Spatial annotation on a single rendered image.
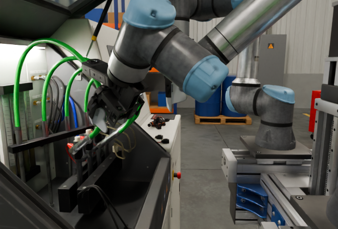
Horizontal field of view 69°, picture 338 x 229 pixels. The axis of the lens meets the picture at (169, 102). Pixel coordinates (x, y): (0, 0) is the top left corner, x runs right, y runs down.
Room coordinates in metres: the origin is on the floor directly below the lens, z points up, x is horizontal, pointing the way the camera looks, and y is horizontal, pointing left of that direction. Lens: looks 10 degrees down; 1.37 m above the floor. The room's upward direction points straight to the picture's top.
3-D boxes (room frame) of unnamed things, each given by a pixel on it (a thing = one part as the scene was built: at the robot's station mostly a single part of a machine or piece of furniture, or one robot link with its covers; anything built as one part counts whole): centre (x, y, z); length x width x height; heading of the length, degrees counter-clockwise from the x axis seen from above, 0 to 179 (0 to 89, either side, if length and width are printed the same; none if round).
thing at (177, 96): (0.70, -0.02, 1.26); 0.06 x 0.03 x 0.09; 83
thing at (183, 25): (0.72, -0.02, 1.45); 0.08 x 0.08 x 0.05
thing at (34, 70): (1.02, 0.52, 1.20); 0.13 x 0.03 x 0.31; 174
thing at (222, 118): (5.61, -1.19, 0.51); 1.20 x 0.85 x 1.02; 86
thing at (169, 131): (1.43, 0.06, 0.97); 0.70 x 0.22 x 0.03; 174
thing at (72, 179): (0.87, 0.28, 0.91); 0.34 x 0.10 x 0.15; 174
